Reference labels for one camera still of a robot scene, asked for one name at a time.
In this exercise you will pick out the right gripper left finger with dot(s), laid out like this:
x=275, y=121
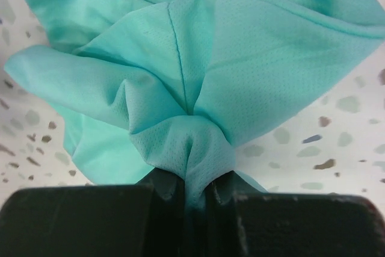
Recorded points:
x=144, y=219

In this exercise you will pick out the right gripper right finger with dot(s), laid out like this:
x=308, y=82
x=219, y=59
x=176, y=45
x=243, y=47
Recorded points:
x=243, y=221

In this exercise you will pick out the teal t shirt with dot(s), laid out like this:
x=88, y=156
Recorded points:
x=180, y=84

